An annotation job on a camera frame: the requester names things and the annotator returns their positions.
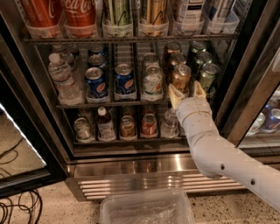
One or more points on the right glass fridge door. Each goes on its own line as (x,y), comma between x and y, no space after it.
(251,79)

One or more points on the clear water bottle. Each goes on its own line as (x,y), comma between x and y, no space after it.
(65,54)
(70,93)

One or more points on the silver green can bottom shelf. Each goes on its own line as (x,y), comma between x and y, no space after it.
(83,130)

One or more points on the middle green can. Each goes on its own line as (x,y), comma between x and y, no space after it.
(199,60)

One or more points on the rear left Pepsi can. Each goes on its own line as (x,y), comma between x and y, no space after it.
(99,49)

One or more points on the middle wire shelf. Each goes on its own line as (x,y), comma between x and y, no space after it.
(113,104)

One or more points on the blue white can top shelf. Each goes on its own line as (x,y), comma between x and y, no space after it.
(220,9)

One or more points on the red can bottom shelf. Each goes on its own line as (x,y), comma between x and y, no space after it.
(149,125)

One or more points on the wire shelf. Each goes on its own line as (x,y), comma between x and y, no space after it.
(53,41)
(113,104)

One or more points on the Pepsi can behind right door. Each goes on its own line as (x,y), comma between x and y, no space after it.
(272,120)

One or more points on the front left Pepsi can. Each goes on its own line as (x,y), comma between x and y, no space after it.
(95,79)

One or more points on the tall green can top shelf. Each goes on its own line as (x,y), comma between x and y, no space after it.
(117,12)

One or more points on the brown tea bottle bottom shelf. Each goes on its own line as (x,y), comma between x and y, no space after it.
(106,131)

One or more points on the stainless fridge base grille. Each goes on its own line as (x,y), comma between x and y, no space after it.
(99,178)

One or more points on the rear white green can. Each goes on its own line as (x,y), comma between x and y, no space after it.
(150,59)

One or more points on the front clear water bottle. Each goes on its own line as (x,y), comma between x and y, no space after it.
(70,93)

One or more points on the gold can bottom shelf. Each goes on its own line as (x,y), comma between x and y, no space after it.
(127,126)

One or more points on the rear clear water bottle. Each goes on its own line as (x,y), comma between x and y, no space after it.
(65,54)

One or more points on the rear orange can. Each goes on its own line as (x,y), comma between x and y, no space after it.
(169,49)

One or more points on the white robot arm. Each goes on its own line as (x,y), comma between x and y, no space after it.
(214,155)

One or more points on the orange can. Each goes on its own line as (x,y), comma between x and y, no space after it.
(177,58)
(169,49)

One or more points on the middle left Pepsi can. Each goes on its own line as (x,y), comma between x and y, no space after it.
(97,60)

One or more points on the left red Coca-Cola bottle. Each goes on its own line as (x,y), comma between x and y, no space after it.
(42,13)

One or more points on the blue Pepsi can centre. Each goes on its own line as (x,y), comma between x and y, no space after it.
(125,87)

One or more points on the red coca-cola bottle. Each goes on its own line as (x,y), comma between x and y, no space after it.
(42,13)
(79,13)

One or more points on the right red Coca-Cola bottle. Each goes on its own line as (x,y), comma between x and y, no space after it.
(79,13)

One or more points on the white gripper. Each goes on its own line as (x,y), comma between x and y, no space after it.
(192,107)

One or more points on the middle orange can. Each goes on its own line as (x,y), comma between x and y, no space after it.
(177,58)

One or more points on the top wire shelf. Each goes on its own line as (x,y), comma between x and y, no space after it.
(53,41)

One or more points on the left water bottle bottom shelf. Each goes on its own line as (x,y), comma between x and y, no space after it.
(170,124)

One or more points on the white green can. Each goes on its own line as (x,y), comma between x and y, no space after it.
(152,80)
(150,59)

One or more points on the tall gold can top shelf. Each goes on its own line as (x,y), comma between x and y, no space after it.
(153,12)

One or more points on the open glass fridge door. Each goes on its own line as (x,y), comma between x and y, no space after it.
(28,153)

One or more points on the front white green can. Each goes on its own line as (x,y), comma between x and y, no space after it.
(152,80)

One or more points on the white labelled bottle top shelf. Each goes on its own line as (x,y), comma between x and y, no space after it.
(188,10)

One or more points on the orange can shelf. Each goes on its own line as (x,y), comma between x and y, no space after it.
(180,77)

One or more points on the clear plastic bin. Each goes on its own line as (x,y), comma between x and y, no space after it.
(161,206)

